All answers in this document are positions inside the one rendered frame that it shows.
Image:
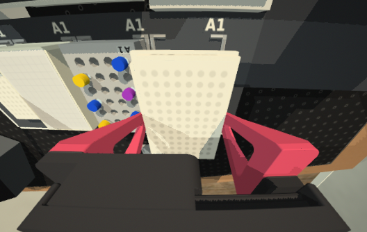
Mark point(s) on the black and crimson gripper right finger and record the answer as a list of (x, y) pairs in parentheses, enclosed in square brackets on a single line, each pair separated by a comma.
[(275, 153)]

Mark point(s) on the grey tube block with coloured caps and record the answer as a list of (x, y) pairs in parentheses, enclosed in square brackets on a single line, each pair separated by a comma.
[(106, 81)]

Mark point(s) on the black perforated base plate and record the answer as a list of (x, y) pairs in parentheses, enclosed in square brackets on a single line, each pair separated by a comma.
[(328, 119)]

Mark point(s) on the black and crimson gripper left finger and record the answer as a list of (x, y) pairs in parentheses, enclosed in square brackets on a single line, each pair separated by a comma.
[(103, 139)]

